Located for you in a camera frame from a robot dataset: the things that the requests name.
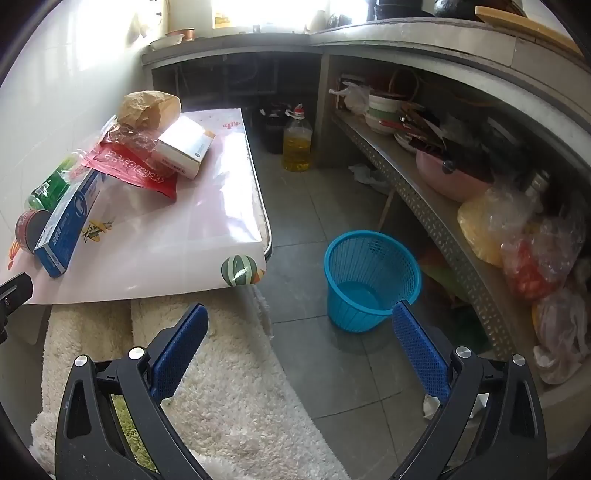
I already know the brown paper bag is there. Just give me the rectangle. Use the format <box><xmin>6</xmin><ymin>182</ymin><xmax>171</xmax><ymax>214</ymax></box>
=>
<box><xmin>117</xmin><ymin>91</ymin><xmax>182</xmax><ymax>132</ymax></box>

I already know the green bag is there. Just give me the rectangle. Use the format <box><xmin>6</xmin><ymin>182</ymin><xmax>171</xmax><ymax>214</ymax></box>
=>
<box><xmin>422</xmin><ymin>249</ymin><xmax>491</xmax><ymax>352</ymax></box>

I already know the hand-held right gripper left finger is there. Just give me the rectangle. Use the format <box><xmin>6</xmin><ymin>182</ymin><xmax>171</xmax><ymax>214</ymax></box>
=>
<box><xmin>54</xmin><ymin>303</ymin><xmax>213</xmax><ymax>480</ymax></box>

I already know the pink plastic basin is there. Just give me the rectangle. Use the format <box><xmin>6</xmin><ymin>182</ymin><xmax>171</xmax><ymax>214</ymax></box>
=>
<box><xmin>416</xmin><ymin>148</ymin><xmax>493</xmax><ymax>203</ymax></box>

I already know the glass bottle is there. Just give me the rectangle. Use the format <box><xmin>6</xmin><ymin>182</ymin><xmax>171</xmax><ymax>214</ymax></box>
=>
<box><xmin>524</xmin><ymin>170</ymin><xmax>551</xmax><ymax>205</ymax></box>

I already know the wooden board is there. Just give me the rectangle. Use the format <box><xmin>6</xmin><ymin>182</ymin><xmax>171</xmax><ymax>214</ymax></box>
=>
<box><xmin>475</xmin><ymin>4</ymin><xmax>578</xmax><ymax>51</ymax></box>

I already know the pinkish clear plastic bag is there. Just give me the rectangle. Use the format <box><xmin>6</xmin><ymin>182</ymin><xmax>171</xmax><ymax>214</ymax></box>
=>
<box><xmin>531</xmin><ymin>277</ymin><xmax>590</xmax><ymax>385</ymax></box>

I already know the stack of white bowls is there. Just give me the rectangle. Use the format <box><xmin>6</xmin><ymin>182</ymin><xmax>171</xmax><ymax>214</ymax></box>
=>
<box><xmin>365</xmin><ymin>92</ymin><xmax>405</xmax><ymax>134</ymax></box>

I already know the blue plastic basket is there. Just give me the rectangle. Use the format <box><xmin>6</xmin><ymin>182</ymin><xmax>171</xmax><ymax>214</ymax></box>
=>
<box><xmin>324</xmin><ymin>230</ymin><xmax>423</xmax><ymax>333</ymax></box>

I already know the white fluffy blanket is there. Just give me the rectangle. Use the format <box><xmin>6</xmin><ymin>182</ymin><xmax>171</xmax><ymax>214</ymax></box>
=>
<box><xmin>30</xmin><ymin>295</ymin><xmax>352</xmax><ymax>480</ymax></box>

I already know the yellow cooking oil bottle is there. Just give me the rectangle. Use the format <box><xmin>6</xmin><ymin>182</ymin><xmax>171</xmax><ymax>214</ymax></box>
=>
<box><xmin>283</xmin><ymin>104</ymin><xmax>315</xmax><ymax>172</ymax></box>

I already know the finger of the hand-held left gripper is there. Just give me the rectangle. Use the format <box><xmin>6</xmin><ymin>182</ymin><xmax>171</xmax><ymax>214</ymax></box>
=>
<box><xmin>0</xmin><ymin>273</ymin><xmax>34</xmax><ymax>343</ymax></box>

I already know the white knotted plastic bag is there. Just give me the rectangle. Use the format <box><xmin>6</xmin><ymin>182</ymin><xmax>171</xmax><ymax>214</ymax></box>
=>
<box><xmin>330</xmin><ymin>82</ymin><xmax>371</xmax><ymax>114</ymax></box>

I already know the red tin can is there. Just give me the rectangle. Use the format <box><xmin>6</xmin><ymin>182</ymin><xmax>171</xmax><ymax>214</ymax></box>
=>
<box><xmin>15</xmin><ymin>210</ymin><xmax>51</xmax><ymax>256</ymax></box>

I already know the green plastic bottle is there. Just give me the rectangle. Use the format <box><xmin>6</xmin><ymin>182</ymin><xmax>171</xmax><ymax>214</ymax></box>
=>
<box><xmin>28</xmin><ymin>157</ymin><xmax>93</xmax><ymax>210</ymax></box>

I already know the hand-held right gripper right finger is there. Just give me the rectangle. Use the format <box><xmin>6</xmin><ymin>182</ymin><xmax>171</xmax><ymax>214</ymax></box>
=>
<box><xmin>390</xmin><ymin>300</ymin><xmax>548</xmax><ymax>480</ymax></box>

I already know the clear bag with red contents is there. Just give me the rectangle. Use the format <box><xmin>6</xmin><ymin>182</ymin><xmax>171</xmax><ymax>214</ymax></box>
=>
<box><xmin>501</xmin><ymin>217</ymin><xmax>583</xmax><ymax>303</ymax></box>

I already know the white cardboard box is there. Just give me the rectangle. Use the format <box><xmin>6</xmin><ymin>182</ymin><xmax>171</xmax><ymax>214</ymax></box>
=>
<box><xmin>151</xmin><ymin>115</ymin><xmax>216</xmax><ymax>180</ymax></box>

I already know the yellow plastic bag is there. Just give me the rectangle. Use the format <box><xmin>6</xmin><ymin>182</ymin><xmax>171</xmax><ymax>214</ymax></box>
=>
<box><xmin>458</xmin><ymin>187</ymin><xmax>532</xmax><ymax>267</ymax></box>

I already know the black plastic bag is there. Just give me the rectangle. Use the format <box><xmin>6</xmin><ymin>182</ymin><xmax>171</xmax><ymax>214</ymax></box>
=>
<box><xmin>261</xmin><ymin>104</ymin><xmax>296</xmax><ymax>154</ymax></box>

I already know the red plastic bag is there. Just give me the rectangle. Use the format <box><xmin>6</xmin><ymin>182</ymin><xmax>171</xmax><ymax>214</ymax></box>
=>
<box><xmin>83</xmin><ymin>143</ymin><xmax>178</xmax><ymax>200</ymax></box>

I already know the white plastic scrap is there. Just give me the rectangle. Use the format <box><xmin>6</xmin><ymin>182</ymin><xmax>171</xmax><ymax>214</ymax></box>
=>
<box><xmin>348</xmin><ymin>162</ymin><xmax>391</xmax><ymax>193</ymax></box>

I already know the blue toothpaste box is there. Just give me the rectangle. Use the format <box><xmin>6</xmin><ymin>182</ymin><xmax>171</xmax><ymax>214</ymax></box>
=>
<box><xmin>33</xmin><ymin>168</ymin><xmax>108</xmax><ymax>278</ymax></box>

